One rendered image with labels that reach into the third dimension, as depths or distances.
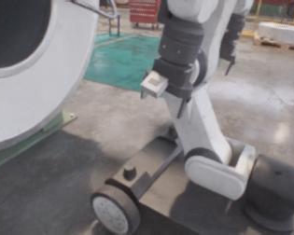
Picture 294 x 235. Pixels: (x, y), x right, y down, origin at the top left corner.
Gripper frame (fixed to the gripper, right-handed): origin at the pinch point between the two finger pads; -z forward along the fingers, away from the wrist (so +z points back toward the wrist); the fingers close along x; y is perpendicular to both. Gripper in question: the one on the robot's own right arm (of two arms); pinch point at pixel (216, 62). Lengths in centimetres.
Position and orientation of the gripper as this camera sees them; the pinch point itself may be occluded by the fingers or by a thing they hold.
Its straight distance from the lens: 97.6
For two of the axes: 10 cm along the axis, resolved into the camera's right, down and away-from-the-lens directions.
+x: -8.2, -4.6, 3.4
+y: -5.3, 3.8, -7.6
